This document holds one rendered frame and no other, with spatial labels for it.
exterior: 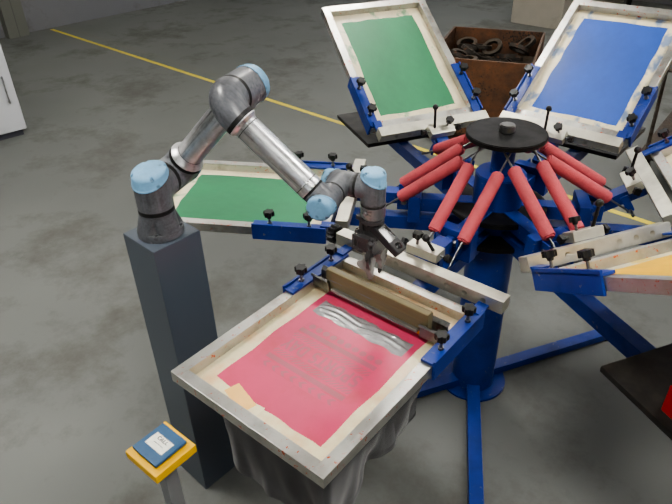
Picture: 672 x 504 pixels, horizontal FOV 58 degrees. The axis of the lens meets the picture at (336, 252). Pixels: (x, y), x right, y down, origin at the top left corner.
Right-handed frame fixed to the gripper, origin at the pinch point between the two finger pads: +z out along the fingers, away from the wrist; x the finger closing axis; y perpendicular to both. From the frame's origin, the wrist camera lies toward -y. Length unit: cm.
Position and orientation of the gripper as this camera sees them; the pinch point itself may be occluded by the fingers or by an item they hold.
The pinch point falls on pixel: (376, 273)
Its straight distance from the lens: 194.2
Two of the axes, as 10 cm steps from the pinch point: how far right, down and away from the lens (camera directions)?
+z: 0.1, 8.4, 5.4
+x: -6.4, 4.2, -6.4
